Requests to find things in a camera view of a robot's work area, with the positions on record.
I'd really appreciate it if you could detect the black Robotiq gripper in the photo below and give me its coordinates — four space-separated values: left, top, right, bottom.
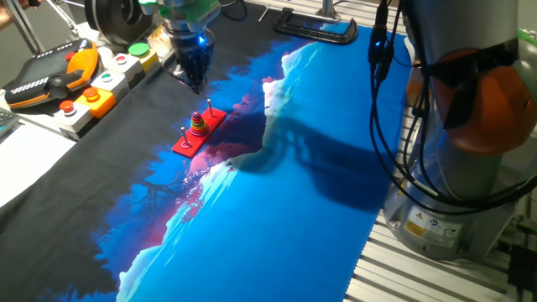
163 23 216 93

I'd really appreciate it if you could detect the red Hanoi base with pegs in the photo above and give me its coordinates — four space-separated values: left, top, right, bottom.
171 98 228 159

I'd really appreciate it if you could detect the tan cardboard box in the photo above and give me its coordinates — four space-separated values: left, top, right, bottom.
147 23 176 58

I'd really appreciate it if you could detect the yellow box green button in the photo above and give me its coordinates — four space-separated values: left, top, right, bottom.
127 42 161 74

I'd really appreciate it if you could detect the white box red button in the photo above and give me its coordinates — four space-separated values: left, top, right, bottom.
106 52 144 86
53 99 94 140

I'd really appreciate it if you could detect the white box green button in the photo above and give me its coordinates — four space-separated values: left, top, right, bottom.
90 70 131 102

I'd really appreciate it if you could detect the black round spool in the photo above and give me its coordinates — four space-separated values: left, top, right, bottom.
83 0 155 48

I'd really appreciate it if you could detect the orange box orange button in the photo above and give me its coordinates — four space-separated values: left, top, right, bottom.
74 86 117 120

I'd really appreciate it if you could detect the black C-clamp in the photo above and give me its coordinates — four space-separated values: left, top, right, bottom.
273 7 359 46

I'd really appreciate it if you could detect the grey metal bar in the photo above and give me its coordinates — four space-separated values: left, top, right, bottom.
3 0 45 55
44 0 80 37

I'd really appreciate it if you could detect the black orange teach pendant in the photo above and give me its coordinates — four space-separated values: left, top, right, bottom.
3 38 100 111

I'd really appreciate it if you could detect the blue black printed cloth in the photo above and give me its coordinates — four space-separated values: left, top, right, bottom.
0 2 413 302

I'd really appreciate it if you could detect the white paper sheet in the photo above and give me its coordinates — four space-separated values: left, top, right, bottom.
0 122 78 209

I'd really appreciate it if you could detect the grey keyboard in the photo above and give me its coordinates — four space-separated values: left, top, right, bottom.
0 107 21 138

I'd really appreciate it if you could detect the yellow white warning label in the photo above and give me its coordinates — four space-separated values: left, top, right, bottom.
403 205 464 249

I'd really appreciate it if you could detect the black box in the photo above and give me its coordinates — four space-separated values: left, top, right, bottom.
506 242 537 295

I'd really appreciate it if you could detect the green wrist mount plate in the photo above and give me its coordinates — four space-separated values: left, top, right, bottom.
139 0 222 25

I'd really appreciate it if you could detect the silver metal post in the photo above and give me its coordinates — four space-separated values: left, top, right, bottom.
315 0 341 22

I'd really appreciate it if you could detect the black cable with blue light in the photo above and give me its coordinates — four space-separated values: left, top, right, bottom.
367 0 537 217

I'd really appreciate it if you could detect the black strap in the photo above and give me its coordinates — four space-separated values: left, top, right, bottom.
423 37 521 130

